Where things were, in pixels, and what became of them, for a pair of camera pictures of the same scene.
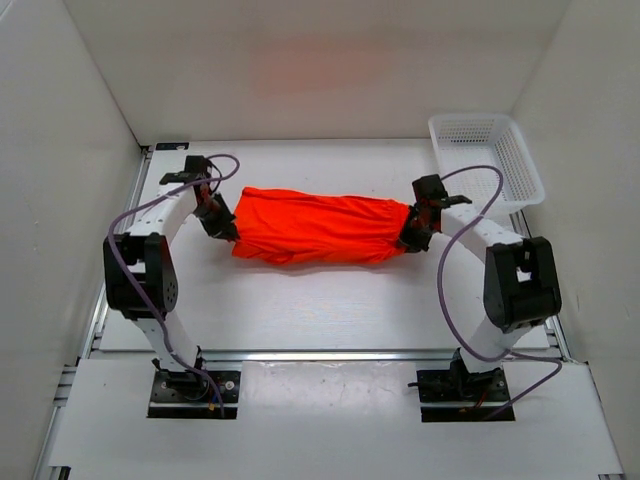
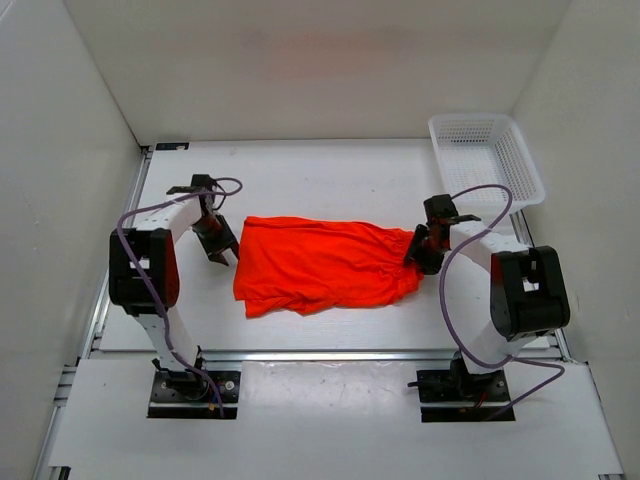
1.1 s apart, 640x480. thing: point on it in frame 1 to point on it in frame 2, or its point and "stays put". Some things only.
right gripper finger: (413, 221) to (416, 242)
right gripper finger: (417, 242) to (431, 266)
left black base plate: (190, 394) stays put
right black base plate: (459, 385) stays put
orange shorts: (284, 227) to (299, 266)
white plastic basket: (463, 141) stays put
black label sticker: (171, 145) stays put
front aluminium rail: (331, 356) stays put
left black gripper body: (212, 211) to (212, 233)
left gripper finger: (225, 230) to (217, 256)
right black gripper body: (422, 229) to (428, 250)
